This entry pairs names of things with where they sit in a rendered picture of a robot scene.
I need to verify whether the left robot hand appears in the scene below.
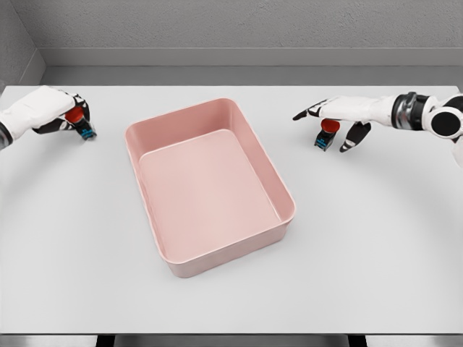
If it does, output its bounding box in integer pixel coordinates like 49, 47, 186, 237
12, 85, 91, 137

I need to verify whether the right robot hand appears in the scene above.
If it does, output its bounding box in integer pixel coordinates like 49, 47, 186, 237
292, 95, 381, 153

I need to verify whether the pink rectangular basket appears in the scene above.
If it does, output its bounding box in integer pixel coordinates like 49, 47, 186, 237
124, 98, 297, 280

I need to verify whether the red-button industrial switch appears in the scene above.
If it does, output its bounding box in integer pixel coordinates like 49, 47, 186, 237
64, 107, 98, 141
313, 118, 341, 152

